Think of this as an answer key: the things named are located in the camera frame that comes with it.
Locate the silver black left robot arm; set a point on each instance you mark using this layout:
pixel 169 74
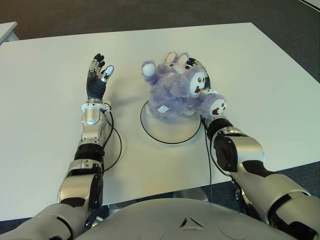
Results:
pixel 82 155

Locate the white plate black rim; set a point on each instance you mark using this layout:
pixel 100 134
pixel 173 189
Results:
pixel 172 128

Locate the grey robot torso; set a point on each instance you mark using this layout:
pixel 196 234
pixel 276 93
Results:
pixel 155 220

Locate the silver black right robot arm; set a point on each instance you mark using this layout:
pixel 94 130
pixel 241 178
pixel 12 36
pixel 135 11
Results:
pixel 250 150

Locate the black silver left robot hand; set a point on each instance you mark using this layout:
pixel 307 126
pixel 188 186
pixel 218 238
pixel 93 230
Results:
pixel 96 85

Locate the purple plush bunny doll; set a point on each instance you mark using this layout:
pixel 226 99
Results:
pixel 180 97

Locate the grey side table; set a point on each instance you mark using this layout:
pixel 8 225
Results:
pixel 7 31

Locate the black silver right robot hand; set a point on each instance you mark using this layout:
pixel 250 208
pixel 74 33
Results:
pixel 200 65

